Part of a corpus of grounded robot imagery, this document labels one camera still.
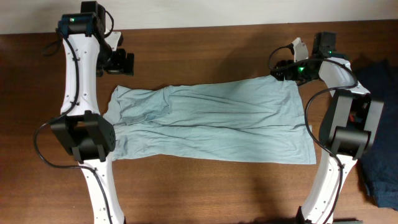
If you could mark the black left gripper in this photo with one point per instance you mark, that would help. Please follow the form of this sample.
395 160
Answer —
123 64

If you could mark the light teal t-shirt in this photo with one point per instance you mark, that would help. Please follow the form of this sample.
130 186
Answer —
253 120

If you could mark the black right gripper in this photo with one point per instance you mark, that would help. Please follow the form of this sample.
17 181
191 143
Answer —
287 74

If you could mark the dark blue folded garment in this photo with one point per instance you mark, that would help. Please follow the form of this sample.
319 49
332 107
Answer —
379 164

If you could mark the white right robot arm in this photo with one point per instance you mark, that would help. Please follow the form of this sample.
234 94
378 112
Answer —
347 130

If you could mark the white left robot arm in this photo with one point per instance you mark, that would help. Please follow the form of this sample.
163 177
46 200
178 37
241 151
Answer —
81 130

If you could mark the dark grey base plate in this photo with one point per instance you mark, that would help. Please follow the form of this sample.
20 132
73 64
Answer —
349 222

